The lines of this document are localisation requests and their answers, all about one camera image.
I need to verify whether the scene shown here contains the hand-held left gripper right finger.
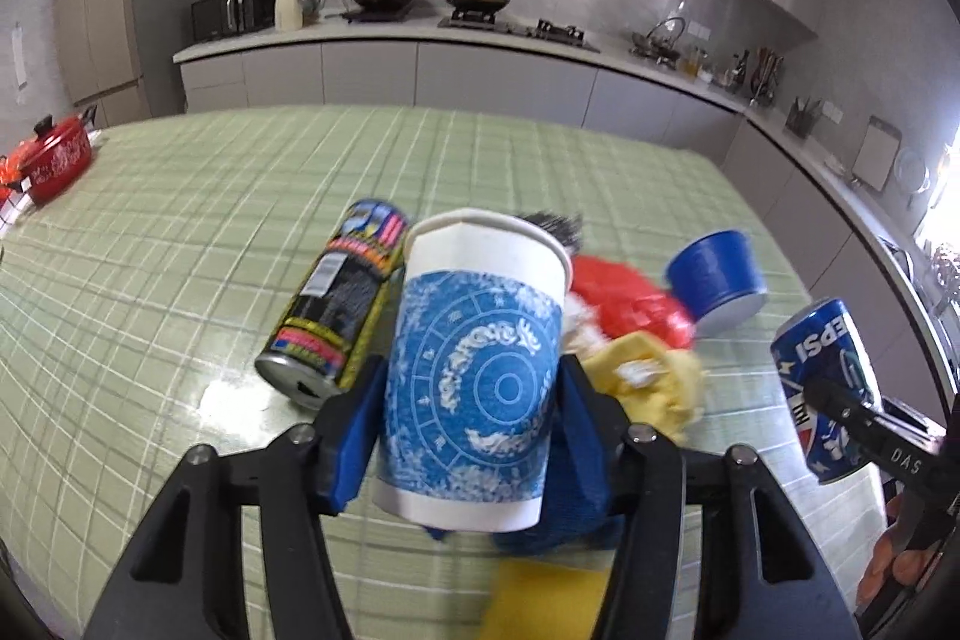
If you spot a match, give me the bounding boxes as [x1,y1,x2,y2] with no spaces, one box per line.
[551,351,863,640]

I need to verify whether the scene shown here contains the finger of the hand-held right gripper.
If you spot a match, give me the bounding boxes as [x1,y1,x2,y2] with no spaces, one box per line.
[804,379,947,485]

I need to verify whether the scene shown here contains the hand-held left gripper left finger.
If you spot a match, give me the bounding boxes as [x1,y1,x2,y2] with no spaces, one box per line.
[81,351,392,640]

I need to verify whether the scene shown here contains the blue soda can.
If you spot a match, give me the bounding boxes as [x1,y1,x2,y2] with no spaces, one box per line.
[771,299,884,485]

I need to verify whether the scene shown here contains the yellow knitted cloth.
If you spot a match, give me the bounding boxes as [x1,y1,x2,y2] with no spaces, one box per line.
[581,331,710,450]

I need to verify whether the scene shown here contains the blue patterned white paper cup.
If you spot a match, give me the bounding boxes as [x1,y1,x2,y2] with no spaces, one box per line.
[375,206,572,532]

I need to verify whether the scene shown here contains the person's right hand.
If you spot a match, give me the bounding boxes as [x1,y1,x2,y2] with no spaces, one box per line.
[855,496,940,612]

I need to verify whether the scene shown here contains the blue cloth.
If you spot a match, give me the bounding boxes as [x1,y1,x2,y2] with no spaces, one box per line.
[424,430,631,555]

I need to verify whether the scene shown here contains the black and yellow drink can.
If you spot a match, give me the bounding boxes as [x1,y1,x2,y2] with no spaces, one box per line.
[253,199,410,414]

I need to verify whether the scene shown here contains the red plastic bag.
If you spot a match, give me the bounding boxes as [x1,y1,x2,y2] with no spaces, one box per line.
[566,255,698,352]

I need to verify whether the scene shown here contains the yellow sponge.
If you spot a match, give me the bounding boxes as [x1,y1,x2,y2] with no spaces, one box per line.
[480,557,612,640]

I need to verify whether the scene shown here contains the small blue cup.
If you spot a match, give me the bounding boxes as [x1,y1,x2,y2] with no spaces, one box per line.
[664,229,769,335]

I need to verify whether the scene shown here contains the grey steel wool scourer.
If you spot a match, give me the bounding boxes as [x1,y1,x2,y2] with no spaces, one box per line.
[517,211,586,255]

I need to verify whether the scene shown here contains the white cutting board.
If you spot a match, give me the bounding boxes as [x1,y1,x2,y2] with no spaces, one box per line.
[855,116,901,191]

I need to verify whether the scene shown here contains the black knife holder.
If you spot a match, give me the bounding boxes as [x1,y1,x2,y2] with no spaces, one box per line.
[786,98,822,137]

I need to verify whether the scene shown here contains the utensil holder with utensils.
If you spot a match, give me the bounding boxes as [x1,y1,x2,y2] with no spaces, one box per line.
[750,47,785,105]

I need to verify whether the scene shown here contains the red cooking pot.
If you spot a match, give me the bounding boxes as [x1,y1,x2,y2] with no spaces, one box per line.
[16,115,98,205]

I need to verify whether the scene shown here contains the gas stove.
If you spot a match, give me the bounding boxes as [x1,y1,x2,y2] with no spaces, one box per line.
[439,14,601,52]

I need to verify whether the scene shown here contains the black microwave oven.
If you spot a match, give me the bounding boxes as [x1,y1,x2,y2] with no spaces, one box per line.
[191,0,278,43]

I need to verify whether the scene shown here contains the beige refrigerator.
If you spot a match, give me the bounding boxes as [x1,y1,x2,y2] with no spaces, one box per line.
[52,0,151,127]

